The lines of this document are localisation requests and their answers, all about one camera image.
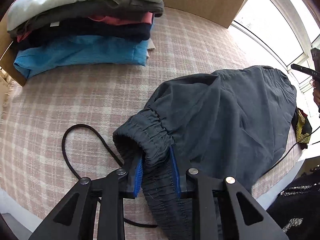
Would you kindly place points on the beige folded garment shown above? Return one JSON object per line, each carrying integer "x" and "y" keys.
{"x": 150, "y": 45}

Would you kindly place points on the navy folded garment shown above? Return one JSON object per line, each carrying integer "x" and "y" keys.
{"x": 100, "y": 31}

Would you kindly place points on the person's right hand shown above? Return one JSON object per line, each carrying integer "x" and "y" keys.
{"x": 317, "y": 100}

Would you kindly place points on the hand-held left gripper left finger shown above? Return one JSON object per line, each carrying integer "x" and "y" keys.
{"x": 138, "y": 175}

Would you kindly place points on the pine wood board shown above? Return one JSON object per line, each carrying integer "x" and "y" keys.
{"x": 12, "y": 65}

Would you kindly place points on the pink plaid blanket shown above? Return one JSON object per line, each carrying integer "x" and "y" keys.
{"x": 75, "y": 100}

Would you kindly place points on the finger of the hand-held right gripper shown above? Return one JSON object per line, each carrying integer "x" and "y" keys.
{"x": 305, "y": 70}

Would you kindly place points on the black and yellow garment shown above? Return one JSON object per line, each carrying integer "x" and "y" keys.
{"x": 302, "y": 130}

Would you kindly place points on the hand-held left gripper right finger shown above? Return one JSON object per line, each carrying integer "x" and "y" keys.
{"x": 175, "y": 175}

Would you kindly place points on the person's black speckled sweater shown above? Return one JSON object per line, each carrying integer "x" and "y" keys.
{"x": 297, "y": 205}

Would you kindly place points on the white window frame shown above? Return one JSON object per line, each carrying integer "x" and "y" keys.
{"x": 302, "y": 25}

